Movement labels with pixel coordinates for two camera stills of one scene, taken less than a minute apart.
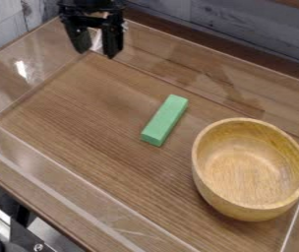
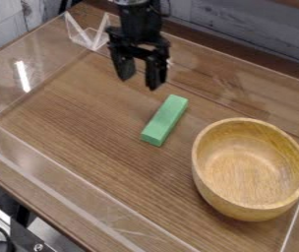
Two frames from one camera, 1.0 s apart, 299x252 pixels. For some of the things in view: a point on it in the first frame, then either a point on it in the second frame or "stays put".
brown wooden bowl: x=250 y=166 stays put
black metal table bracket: x=24 y=240 stays put
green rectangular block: x=165 y=120 stays put
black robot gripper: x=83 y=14 -> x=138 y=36
